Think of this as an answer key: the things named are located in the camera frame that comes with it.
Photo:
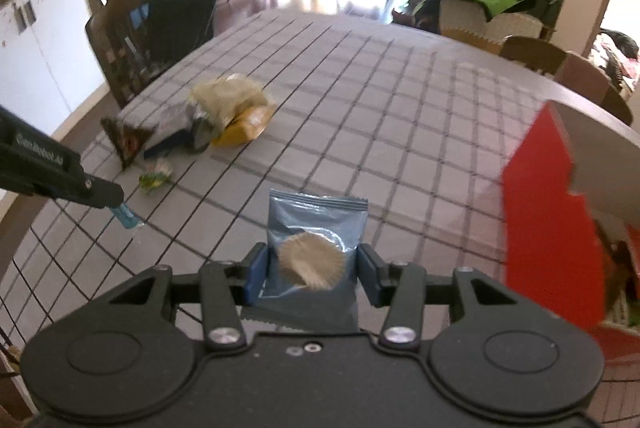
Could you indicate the wooden chair with black seat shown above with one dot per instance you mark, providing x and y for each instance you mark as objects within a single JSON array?
[{"x": 120, "y": 53}]

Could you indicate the white and yellow covered armchair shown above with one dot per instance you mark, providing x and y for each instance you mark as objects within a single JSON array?
[{"x": 495, "y": 26}]

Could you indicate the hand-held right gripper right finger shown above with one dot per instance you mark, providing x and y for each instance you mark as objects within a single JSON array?
[{"x": 371, "y": 275}]

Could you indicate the tan chair back cushion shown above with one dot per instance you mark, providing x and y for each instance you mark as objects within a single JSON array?
[{"x": 585, "y": 78}]

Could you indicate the white cabinet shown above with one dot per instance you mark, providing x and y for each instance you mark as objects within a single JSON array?
[{"x": 40, "y": 48}]

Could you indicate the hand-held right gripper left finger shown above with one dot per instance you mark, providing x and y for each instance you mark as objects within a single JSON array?
[{"x": 257, "y": 275}]

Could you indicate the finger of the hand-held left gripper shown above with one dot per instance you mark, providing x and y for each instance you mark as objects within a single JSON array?
[{"x": 125, "y": 215}]

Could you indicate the white milk tablet packet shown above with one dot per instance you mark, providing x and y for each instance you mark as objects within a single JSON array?
[{"x": 172, "y": 142}]

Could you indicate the cream crinkled snack bag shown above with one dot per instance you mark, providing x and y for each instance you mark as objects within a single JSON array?
[{"x": 227, "y": 98}]

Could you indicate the yellow snack packet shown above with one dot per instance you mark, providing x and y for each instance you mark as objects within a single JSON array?
[{"x": 245, "y": 126}]

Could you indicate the blue-grey cookie packet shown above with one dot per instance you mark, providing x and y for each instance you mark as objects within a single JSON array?
[{"x": 312, "y": 228}]

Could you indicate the wooden dining chair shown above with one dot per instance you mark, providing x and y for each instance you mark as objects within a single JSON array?
[{"x": 530, "y": 54}]

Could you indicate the dark red snack packet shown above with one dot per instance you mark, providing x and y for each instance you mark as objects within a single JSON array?
[{"x": 127, "y": 141}]

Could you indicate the black garment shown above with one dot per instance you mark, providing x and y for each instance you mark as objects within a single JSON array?
[{"x": 175, "y": 18}]

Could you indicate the red cardboard box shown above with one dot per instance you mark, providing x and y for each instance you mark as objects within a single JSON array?
[{"x": 545, "y": 228}]

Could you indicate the small green candy wrapper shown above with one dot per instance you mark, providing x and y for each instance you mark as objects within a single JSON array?
[{"x": 156, "y": 175}]

